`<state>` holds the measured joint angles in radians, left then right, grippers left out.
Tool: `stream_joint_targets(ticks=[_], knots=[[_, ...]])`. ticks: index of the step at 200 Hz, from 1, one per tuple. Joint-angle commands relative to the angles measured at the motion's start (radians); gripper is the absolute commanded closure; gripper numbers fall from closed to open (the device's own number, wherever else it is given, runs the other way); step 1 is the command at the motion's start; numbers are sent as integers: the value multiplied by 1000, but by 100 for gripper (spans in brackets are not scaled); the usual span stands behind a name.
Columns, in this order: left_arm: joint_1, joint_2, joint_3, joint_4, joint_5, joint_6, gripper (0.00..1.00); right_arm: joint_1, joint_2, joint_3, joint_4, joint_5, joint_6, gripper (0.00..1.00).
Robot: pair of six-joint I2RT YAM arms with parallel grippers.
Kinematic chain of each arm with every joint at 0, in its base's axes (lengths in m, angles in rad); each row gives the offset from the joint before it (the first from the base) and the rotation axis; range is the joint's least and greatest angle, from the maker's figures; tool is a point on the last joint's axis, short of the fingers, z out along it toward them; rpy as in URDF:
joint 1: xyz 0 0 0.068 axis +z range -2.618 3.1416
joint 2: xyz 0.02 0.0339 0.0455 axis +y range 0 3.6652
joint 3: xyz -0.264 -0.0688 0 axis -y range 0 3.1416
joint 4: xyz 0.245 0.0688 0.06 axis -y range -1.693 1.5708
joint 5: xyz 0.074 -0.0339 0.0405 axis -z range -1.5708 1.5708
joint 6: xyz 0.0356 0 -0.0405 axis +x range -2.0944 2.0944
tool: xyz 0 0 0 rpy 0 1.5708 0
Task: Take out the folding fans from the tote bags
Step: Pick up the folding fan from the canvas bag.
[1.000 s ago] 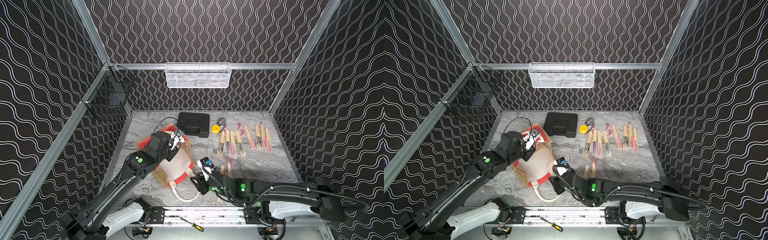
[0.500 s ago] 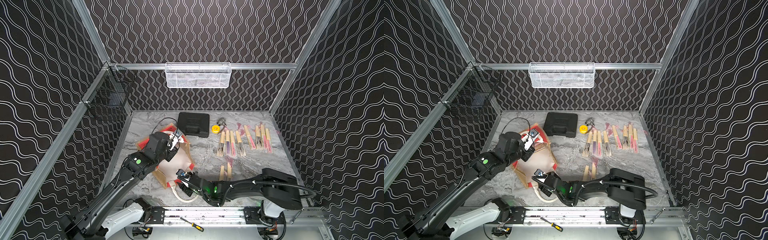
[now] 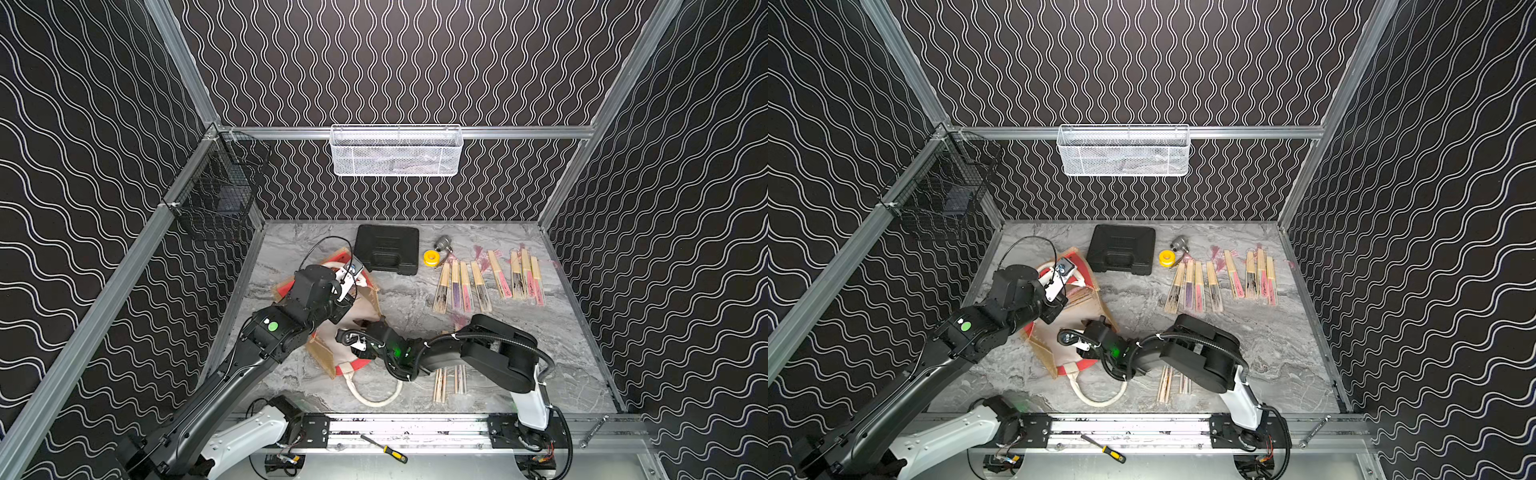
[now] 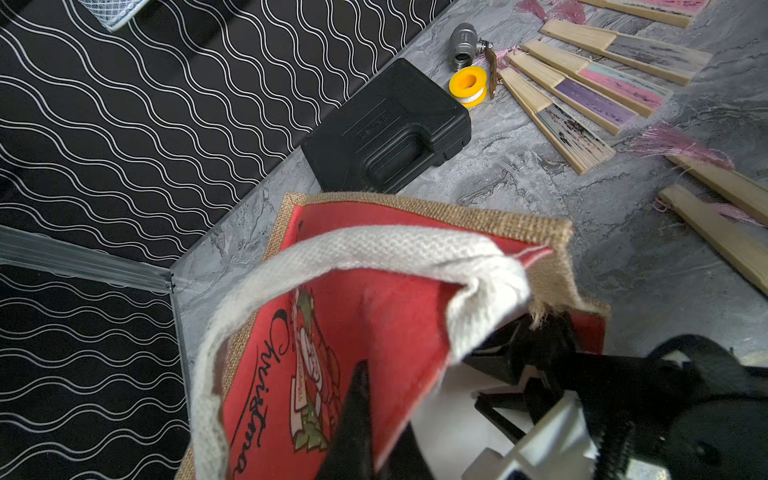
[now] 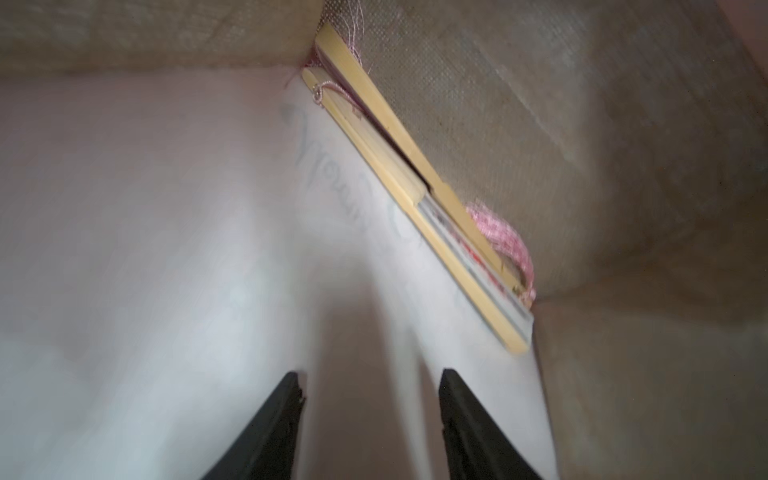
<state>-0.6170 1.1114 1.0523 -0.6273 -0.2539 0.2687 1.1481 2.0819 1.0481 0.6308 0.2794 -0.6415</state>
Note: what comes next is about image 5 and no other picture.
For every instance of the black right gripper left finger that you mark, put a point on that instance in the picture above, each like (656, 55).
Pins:
(266, 447)

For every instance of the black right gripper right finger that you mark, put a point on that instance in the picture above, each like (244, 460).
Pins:
(476, 448)

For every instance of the bamboo fan white red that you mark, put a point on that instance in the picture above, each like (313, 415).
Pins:
(490, 290)

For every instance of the red jute tote bag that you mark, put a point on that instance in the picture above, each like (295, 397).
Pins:
(182, 225)

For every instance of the bamboo fan plain edge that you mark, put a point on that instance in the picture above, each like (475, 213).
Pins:
(497, 240)

